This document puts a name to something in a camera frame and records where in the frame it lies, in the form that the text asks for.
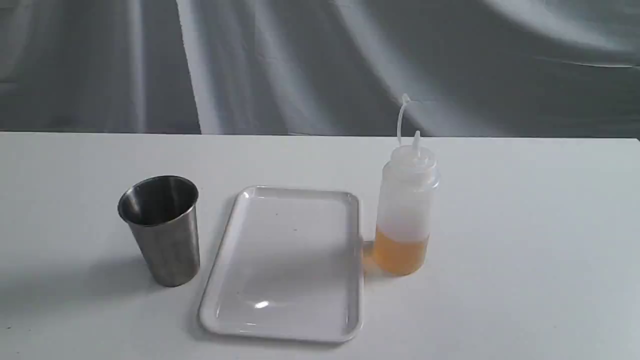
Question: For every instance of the white plastic tray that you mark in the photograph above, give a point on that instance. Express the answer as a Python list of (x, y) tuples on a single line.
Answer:
[(288, 267)]

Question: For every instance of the translucent squeeze bottle amber liquid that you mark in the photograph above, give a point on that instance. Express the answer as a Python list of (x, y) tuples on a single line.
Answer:
[(409, 180)]

